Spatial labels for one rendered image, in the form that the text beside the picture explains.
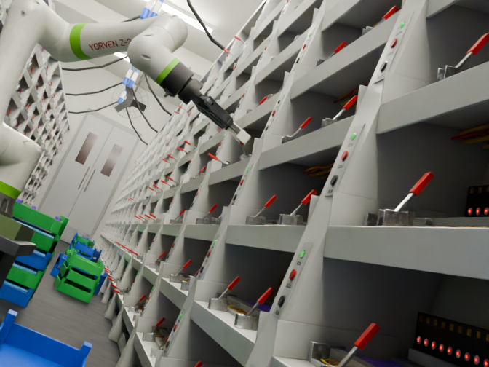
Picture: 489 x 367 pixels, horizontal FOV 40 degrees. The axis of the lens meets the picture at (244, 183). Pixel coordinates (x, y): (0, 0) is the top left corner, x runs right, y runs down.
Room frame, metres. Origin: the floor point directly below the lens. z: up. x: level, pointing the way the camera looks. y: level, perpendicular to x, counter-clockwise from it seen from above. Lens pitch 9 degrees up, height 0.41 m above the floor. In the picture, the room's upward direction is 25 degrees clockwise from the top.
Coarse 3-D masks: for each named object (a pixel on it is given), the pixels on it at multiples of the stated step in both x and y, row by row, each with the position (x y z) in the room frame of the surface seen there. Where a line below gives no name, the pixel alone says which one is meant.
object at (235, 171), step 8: (256, 144) 1.74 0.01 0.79; (216, 160) 2.34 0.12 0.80; (248, 160) 1.78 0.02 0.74; (216, 168) 2.34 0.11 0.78; (224, 168) 2.09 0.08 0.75; (232, 168) 1.97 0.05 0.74; (240, 168) 1.86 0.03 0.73; (216, 176) 2.21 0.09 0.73; (224, 176) 2.07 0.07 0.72; (232, 176) 1.95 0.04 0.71; (240, 176) 2.18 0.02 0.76; (208, 184) 2.34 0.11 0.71
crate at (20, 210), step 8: (16, 208) 2.76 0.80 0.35; (24, 208) 2.77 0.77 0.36; (16, 216) 2.77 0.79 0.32; (24, 216) 2.78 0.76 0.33; (32, 216) 2.79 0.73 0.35; (40, 216) 2.79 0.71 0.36; (48, 216) 2.80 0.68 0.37; (64, 216) 3.00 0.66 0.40; (40, 224) 2.80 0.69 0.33; (48, 224) 2.81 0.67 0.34; (56, 224) 2.82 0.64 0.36; (64, 224) 2.83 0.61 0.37; (56, 232) 2.82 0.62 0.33
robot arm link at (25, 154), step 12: (12, 132) 2.03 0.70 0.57; (12, 144) 2.02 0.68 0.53; (24, 144) 2.05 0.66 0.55; (36, 144) 2.10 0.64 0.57; (0, 156) 2.01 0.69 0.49; (12, 156) 2.03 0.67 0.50; (24, 156) 2.06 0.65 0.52; (36, 156) 2.10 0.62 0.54; (0, 168) 2.05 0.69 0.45; (12, 168) 2.05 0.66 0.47; (24, 168) 2.07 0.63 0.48; (0, 180) 2.05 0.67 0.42; (12, 180) 2.06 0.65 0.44; (24, 180) 2.09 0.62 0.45; (12, 192) 2.08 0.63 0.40
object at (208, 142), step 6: (222, 132) 2.54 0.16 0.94; (204, 138) 3.03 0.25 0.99; (210, 138) 2.78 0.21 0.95; (216, 138) 2.64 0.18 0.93; (222, 138) 2.51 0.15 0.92; (204, 144) 2.91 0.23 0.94; (210, 144) 2.76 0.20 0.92; (216, 144) 2.64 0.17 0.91; (204, 150) 2.89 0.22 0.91; (216, 150) 3.04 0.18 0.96
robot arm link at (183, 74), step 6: (180, 66) 1.83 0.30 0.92; (174, 72) 1.82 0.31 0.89; (180, 72) 1.83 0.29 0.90; (186, 72) 1.84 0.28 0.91; (192, 72) 1.86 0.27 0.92; (168, 78) 1.83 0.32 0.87; (174, 78) 1.83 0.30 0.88; (180, 78) 1.83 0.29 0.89; (186, 78) 1.83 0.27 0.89; (162, 84) 1.85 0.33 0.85; (168, 84) 1.84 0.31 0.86; (174, 84) 1.84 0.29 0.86; (180, 84) 1.83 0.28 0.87; (186, 84) 1.85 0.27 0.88; (168, 90) 1.86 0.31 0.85; (174, 90) 1.85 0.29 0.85; (180, 90) 1.86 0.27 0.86; (174, 96) 1.87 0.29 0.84
